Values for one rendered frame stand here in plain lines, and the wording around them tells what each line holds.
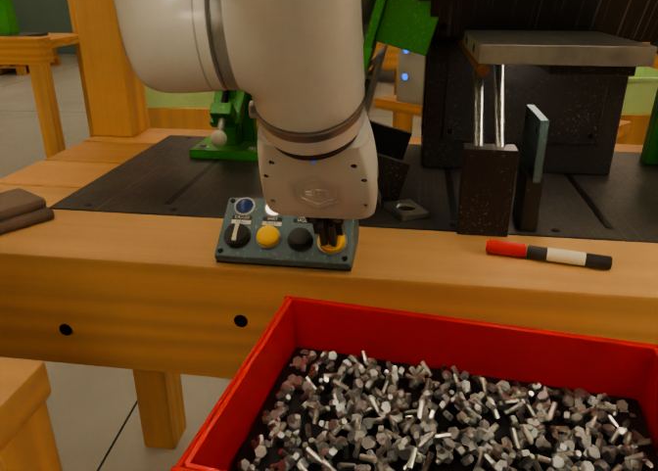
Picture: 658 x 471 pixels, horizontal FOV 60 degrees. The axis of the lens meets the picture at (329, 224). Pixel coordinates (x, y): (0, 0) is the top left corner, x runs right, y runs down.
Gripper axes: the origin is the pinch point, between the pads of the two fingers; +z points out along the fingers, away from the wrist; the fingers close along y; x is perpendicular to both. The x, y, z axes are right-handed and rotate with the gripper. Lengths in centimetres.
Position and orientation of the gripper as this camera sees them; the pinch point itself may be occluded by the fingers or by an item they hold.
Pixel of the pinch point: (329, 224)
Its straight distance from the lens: 58.1
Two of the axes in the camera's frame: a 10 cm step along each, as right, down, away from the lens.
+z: 0.8, 5.4, 8.4
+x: 1.2, -8.4, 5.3
